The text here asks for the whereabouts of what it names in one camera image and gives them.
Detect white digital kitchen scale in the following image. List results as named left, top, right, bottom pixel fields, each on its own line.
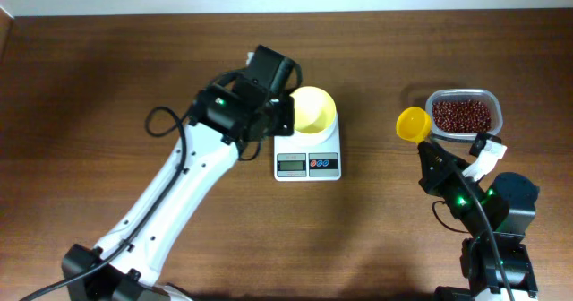
left=273, top=116, right=342, bottom=182

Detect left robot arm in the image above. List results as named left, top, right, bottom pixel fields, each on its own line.
left=62, top=46, right=302, bottom=300

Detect yellow measuring scoop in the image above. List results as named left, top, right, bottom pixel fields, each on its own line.
left=396, top=107, right=432, bottom=144

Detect clear plastic container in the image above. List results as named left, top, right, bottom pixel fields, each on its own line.
left=425, top=89, right=503, bottom=142

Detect pale yellow bowl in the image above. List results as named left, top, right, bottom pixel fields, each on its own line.
left=291, top=86, right=337, bottom=134

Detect red beans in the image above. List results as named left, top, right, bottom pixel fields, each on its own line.
left=432, top=99, right=492, bottom=133

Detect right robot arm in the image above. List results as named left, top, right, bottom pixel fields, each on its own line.
left=417, top=133, right=540, bottom=301

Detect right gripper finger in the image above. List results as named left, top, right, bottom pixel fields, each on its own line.
left=417, top=142, right=443, bottom=176
left=428, top=139, right=455, bottom=163

